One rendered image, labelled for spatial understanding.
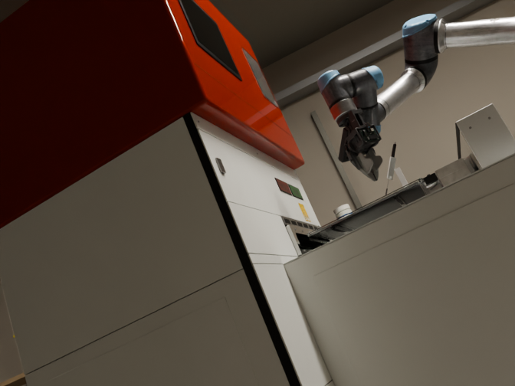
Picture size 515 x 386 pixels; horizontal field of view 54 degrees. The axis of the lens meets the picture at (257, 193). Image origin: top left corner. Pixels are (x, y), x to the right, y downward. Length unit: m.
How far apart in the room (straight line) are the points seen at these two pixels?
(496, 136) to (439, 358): 0.53
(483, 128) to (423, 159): 2.56
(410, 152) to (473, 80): 0.70
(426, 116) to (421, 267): 2.82
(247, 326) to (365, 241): 0.35
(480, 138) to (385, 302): 0.45
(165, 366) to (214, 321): 0.16
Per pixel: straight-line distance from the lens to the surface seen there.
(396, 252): 1.25
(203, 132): 1.25
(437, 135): 3.95
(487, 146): 1.33
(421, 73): 1.93
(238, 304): 1.14
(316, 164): 3.92
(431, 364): 1.26
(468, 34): 1.90
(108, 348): 1.33
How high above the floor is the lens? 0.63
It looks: 17 degrees up
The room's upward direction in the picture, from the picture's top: 23 degrees counter-clockwise
